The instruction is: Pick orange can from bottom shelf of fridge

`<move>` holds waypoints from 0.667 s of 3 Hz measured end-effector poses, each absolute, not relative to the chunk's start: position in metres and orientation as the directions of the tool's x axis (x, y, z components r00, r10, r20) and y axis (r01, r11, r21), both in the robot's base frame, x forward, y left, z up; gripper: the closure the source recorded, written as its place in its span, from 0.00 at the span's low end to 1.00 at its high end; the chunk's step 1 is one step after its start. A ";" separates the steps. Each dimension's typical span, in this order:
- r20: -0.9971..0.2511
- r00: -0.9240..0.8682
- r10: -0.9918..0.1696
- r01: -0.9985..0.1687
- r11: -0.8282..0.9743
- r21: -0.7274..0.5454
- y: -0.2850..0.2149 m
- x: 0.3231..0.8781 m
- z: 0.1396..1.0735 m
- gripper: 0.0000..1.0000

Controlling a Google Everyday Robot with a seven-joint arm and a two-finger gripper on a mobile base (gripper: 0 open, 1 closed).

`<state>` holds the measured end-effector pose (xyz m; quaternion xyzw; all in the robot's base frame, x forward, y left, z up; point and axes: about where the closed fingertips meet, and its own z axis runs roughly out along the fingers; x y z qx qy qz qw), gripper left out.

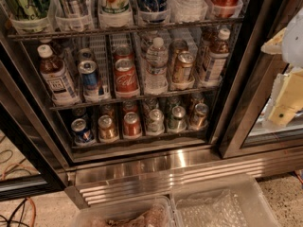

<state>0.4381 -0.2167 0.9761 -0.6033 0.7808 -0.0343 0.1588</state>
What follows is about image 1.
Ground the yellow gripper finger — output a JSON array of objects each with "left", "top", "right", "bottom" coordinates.
[
  {"left": 266, "top": 69, "right": 303, "bottom": 127},
  {"left": 261, "top": 28, "right": 286, "bottom": 55}
]

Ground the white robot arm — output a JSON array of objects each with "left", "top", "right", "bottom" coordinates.
[{"left": 261, "top": 9, "right": 303, "bottom": 131}]

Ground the gold can bottom shelf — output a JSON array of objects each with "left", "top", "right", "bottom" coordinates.
[{"left": 189, "top": 103, "right": 208, "bottom": 128}]

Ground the gold can shelf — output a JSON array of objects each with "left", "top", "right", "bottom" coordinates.
[
  {"left": 189, "top": 103, "right": 208, "bottom": 128},
  {"left": 172, "top": 51, "right": 195, "bottom": 83}
]

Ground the gold can middle shelf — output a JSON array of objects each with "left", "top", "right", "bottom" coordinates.
[{"left": 172, "top": 51, "right": 195, "bottom": 83}]

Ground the pepsi bottle top shelf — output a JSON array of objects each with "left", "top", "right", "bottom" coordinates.
[{"left": 137, "top": 0, "right": 169, "bottom": 24}]

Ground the silver can bottom shelf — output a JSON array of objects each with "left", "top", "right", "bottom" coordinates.
[{"left": 146, "top": 109, "right": 164, "bottom": 135}]

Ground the red coca-cola can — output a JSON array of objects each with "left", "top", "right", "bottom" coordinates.
[{"left": 114, "top": 59, "right": 140, "bottom": 98}]

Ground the red can bottom shelf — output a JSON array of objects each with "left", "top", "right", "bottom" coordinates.
[{"left": 123, "top": 112, "right": 142, "bottom": 137}]

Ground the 7up bottle top shelf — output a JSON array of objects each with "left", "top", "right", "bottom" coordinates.
[{"left": 98, "top": 0, "right": 133, "bottom": 28}]

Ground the orange can front bottom shelf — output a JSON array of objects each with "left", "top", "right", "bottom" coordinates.
[{"left": 98, "top": 114, "right": 118, "bottom": 142}]

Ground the blue can middle shelf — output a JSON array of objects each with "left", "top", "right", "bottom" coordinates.
[{"left": 78, "top": 60, "right": 104, "bottom": 101}]

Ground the blue pepsi can bottom shelf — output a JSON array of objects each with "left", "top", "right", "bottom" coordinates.
[{"left": 71, "top": 118, "right": 95, "bottom": 146}]

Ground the green bottle top shelf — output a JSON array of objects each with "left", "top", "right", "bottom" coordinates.
[{"left": 5, "top": 0, "right": 50, "bottom": 33}]

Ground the tea bottle right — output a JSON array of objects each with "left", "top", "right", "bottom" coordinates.
[{"left": 200, "top": 27, "right": 230, "bottom": 84}]

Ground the tea bottle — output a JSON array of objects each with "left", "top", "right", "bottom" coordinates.
[
  {"left": 200, "top": 27, "right": 230, "bottom": 84},
  {"left": 37, "top": 44, "right": 80, "bottom": 106}
]

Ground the clear bin with bubble wrap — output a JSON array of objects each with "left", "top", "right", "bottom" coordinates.
[{"left": 169, "top": 174, "right": 280, "bottom": 227}]

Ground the clear water bottle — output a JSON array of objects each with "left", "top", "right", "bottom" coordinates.
[{"left": 145, "top": 37, "right": 169, "bottom": 95}]

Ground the clear bin left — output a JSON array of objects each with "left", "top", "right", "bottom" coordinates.
[{"left": 68, "top": 196, "right": 176, "bottom": 227}]

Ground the tea bottle left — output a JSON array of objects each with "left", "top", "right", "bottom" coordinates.
[{"left": 37, "top": 44, "right": 80, "bottom": 106}]

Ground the orange cable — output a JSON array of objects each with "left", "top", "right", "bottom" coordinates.
[{"left": 0, "top": 163, "right": 37, "bottom": 227}]

